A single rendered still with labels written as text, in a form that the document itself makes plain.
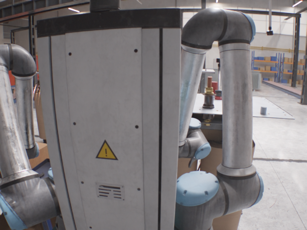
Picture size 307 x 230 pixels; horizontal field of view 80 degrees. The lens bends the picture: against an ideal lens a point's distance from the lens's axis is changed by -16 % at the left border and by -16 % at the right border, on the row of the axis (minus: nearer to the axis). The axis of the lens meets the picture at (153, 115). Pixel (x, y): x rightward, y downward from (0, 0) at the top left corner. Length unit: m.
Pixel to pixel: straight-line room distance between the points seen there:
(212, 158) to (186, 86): 0.92
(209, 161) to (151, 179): 1.13
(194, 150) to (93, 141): 0.58
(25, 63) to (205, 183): 0.86
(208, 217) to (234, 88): 0.44
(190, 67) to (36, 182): 0.66
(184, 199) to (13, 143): 0.61
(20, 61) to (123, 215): 0.74
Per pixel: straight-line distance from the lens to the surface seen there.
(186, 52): 0.73
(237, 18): 0.77
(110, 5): 0.48
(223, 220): 1.92
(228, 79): 0.74
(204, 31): 0.70
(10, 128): 0.84
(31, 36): 14.08
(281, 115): 1.46
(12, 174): 0.80
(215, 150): 1.57
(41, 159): 2.12
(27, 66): 1.01
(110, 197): 0.59
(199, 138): 1.03
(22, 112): 1.14
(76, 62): 0.50
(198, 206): 0.70
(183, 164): 1.63
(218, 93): 1.80
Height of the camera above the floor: 1.67
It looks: 14 degrees down
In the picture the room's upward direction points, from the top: straight up
